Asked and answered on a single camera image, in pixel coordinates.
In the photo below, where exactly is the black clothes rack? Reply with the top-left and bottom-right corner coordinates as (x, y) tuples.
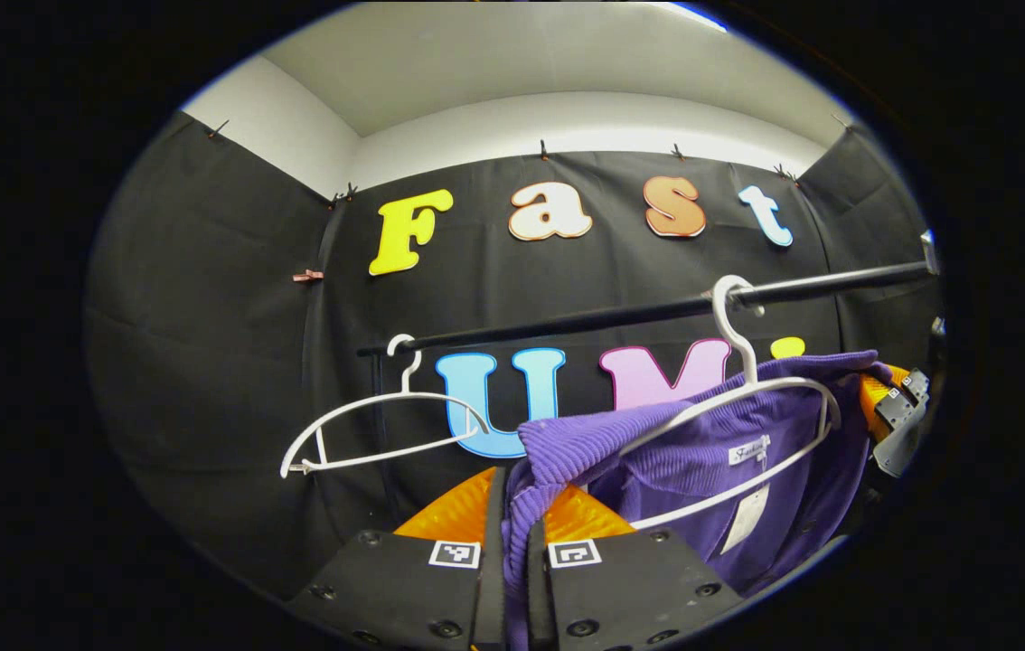
(357, 231), (940, 516)

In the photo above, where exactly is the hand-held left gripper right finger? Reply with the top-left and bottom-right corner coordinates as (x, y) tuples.
(526, 484), (746, 651)

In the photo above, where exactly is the black backdrop cloth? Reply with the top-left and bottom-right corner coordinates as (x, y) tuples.
(83, 110), (943, 602)

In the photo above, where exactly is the purple corduroy jacket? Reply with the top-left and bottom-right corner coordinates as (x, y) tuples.
(502, 351), (895, 651)

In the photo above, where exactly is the row of black backdrop clips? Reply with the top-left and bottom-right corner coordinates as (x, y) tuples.
(207, 113), (850, 207)

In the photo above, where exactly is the white hanger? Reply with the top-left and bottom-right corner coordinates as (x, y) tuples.
(280, 335), (491, 478)
(616, 274), (842, 532)

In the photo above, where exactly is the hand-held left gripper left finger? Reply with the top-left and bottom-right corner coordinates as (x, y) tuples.
(285, 466), (509, 651)

